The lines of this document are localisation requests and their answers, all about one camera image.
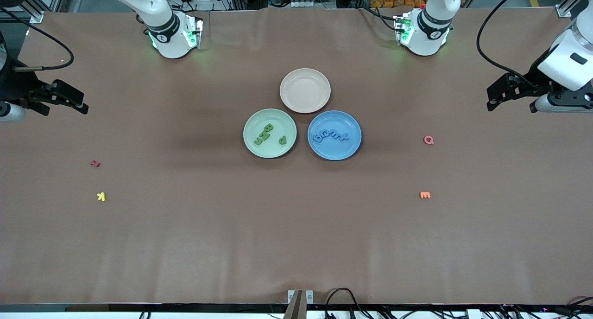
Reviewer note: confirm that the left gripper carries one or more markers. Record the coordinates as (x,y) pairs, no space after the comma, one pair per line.
(531,79)

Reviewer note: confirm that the blue foam letter x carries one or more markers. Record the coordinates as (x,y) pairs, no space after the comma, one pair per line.
(343,137)

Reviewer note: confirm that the green foam lowercase n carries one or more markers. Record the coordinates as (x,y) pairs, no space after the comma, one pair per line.
(258,141)

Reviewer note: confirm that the green foam capital N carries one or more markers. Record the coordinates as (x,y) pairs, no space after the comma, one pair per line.
(264,135)

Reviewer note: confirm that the green foam letter B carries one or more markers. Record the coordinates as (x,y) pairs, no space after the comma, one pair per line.
(269,127)

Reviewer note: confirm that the green foam letter g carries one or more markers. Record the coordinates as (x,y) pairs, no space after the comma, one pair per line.
(282,141)

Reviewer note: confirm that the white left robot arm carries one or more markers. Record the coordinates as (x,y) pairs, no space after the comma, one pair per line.
(431,31)

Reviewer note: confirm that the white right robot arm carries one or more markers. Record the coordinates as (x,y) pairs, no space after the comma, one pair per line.
(162,27)

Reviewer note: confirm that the yellow foam letter k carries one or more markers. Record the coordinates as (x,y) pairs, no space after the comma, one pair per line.
(101,197)

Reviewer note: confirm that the red foam letter o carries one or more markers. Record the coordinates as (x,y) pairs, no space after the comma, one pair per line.
(426,140)

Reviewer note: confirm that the orange foam letter E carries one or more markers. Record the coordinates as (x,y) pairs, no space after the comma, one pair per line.
(425,195)

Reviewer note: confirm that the blue plate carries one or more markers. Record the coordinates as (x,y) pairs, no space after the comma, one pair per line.
(333,151)

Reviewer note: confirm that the light green plate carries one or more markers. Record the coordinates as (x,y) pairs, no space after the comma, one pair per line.
(257,124)

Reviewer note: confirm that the pale pink plate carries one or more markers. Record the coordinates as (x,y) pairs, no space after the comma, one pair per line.
(305,91)

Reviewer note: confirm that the long white socket strip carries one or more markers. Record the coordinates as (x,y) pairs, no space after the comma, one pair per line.
(303,3)

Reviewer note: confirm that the brown table mat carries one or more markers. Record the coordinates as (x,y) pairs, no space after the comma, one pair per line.
(296,240)

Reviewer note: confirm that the aluminium frame profile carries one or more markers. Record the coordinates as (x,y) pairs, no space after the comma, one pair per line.
(566,6)
(36,16)

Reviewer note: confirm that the black table edge rail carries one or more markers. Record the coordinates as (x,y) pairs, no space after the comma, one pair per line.
(139,308)

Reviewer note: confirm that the metal bracket with brown post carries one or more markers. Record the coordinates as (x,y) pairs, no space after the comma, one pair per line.
(300,303)

